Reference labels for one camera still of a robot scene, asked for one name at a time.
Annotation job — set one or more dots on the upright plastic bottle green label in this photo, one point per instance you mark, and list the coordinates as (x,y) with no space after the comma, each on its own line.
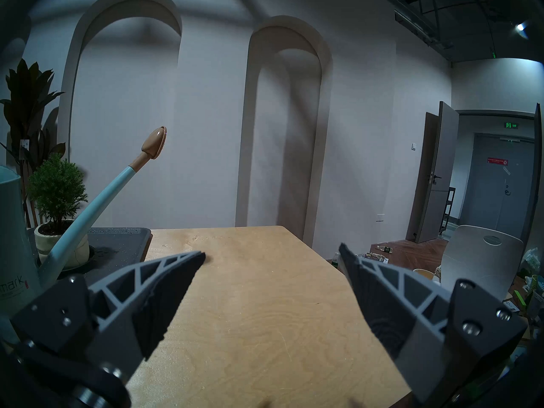
(336,259)

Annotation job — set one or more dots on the white plastic swivel chair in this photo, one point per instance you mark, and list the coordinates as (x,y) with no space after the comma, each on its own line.
(480,258)

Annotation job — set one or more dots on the dark brown open door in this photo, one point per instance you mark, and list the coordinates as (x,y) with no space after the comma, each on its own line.
(440,177)

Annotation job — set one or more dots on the tall dark-leaved floor plant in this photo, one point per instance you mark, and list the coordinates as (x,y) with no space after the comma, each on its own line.
(25,97)

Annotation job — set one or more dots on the black plastic tray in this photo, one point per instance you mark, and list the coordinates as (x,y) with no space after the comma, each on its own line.
(119,245)

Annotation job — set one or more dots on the grey double door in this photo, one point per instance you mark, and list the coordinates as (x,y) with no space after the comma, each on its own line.
(497,190)

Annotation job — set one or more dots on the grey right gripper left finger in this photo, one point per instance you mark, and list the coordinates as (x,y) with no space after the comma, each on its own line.
(123,309)

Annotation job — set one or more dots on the red door sign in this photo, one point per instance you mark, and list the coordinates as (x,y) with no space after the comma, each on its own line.
(498,160)

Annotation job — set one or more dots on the black plant saucer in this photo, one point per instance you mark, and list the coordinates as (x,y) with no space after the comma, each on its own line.
(87,258)

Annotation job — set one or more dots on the ceiling spot light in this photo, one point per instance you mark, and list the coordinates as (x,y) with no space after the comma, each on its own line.
(522,28)

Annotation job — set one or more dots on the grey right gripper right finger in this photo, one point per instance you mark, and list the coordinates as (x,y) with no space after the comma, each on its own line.
(408,305)

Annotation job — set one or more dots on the small potted conifer plant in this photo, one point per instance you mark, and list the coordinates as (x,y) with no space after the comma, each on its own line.
(57,190)

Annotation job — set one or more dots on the light blue watering can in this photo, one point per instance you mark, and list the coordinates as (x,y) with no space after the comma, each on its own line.
(76,233)

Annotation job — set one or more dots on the black metal shelf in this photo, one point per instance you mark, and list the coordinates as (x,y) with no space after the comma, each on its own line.
(448,209)

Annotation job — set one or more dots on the lying small bottle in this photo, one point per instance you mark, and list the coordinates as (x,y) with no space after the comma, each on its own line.
(385,248)

